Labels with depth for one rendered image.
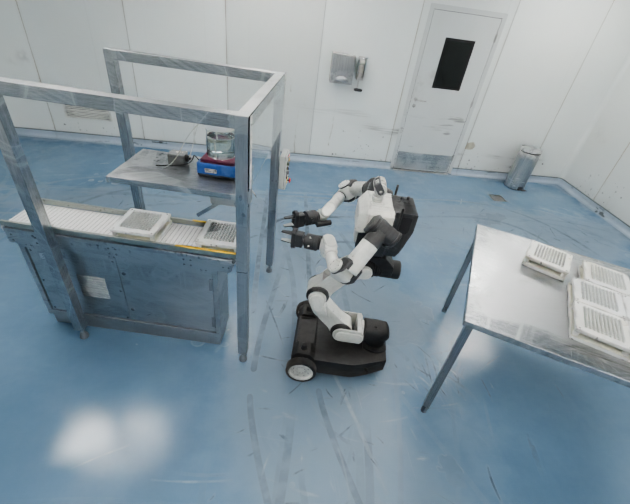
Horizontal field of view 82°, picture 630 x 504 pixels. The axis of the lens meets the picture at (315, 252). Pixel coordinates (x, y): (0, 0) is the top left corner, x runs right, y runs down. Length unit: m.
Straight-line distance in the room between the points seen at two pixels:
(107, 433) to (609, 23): 6.79
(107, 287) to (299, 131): 3.66
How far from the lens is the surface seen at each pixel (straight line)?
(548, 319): 2.27
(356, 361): 2.49
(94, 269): 2.60
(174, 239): 2.25
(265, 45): 5.25
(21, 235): 2.63
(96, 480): 2.40
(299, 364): 2.39
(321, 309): 2.27
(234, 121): 1.63
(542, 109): 6.47
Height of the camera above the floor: 2.10
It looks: 36 degrees down
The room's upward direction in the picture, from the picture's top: 8 degrees clockwise
